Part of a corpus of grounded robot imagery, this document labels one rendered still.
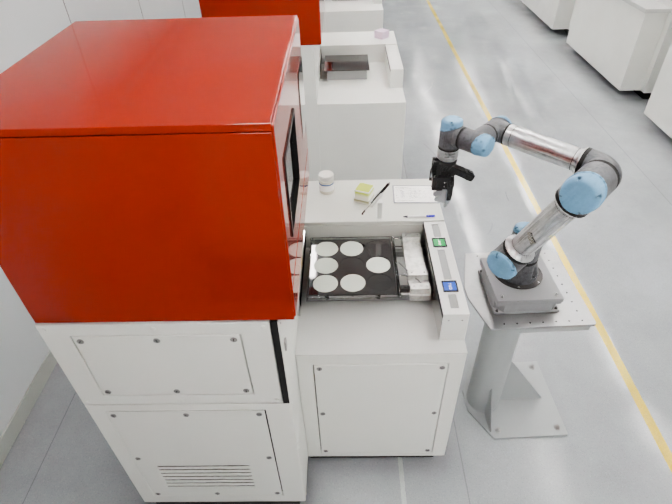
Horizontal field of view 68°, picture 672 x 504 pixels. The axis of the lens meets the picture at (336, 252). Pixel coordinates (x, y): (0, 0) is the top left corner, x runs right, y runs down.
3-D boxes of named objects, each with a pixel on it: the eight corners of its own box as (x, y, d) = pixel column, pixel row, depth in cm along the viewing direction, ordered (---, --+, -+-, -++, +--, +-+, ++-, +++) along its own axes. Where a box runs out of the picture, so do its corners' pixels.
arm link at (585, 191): (521, 268, 190) (629, 178, 145) (500, 288, 182) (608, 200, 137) (498, 245, 192) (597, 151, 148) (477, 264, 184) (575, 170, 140)
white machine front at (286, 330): (283, 403, 165) (269, 322, 140) (299, 247, 228) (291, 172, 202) (292, 403, 165) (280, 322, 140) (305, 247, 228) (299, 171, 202)
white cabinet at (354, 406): (309, 466, 233) (295, 356, 181) (316, 314, 307) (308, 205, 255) (445, 465, 232) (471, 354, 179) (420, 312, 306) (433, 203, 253)
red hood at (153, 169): (34, 323, 141) (-85, 131, 103) (127, 175, 203) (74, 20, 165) (297, 320, 139) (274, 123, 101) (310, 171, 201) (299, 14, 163)
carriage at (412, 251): (410, 301, 196) (410, 295, 194) (401, 242, 224) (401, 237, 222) (430, 300, 195) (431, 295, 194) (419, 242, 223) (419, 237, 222)
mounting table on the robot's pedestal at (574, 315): (546, 271, 230) (553, 249, 222) (587, 346, 196) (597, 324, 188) (449, 275, 230) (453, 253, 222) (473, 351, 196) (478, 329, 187)
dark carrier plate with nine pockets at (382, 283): (308, 296, 193) (308, 295, 193) (312, 240, 220) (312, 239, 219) (397, 294, 192) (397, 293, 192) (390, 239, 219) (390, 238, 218)
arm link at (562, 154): (639, 154, 150) (496, 105, 176) (625, 168, 145) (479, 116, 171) (625, 186, 158) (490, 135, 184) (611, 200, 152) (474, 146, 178)
